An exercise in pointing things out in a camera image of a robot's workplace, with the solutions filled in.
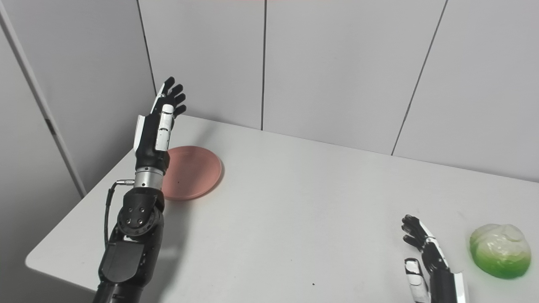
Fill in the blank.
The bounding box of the pink round plate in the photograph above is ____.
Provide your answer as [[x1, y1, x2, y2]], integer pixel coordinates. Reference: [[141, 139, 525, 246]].
[[162, 146, 223, 201]]

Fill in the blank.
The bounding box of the green white cabbage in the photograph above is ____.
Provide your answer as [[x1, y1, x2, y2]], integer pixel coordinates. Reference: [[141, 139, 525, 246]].
[[470, 223, 532, 279]]

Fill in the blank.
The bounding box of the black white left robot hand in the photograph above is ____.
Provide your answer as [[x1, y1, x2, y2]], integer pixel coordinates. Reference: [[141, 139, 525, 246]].
[[133, 77, 187, 171]]

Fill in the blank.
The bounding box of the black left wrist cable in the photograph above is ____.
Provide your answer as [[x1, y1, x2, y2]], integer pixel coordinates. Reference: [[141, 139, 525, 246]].
[[104, 179, 135, 249]]

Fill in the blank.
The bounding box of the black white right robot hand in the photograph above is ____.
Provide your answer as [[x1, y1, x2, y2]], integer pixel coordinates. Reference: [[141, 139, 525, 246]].
[[401, 215, 469, 303]]

